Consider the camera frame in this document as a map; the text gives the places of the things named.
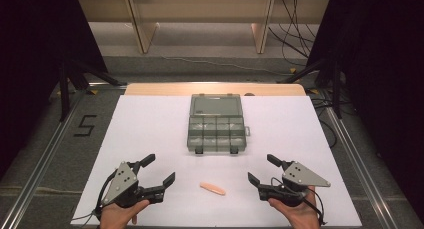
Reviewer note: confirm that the small peach soft stick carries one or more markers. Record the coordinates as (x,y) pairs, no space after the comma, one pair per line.
(212,188)

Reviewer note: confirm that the light wooden furniture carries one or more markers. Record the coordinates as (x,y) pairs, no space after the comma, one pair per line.
(143,29)

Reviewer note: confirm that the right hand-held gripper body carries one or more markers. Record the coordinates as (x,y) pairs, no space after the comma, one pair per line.
(300,179)

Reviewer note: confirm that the black metal stand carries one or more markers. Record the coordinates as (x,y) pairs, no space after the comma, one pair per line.
(336,89)
(65,89)

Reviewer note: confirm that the clear plastic compartment box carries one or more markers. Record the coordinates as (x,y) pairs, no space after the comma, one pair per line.
(216,125)

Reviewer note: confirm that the person's right hand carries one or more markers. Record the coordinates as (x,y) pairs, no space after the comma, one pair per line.
(300,215)

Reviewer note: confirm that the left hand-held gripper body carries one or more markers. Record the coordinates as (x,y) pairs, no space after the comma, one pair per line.
(121,184)

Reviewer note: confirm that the black curtain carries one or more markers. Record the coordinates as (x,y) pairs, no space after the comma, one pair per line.
(30,55)
(383,72)

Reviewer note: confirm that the aluminium floor rail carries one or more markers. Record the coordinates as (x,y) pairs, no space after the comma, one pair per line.
(360,169)
(43,162)

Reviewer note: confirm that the white table sheet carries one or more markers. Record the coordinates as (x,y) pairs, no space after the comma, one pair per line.
(150,132)

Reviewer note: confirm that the person's left hand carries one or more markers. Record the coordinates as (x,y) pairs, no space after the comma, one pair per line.
(118,217)

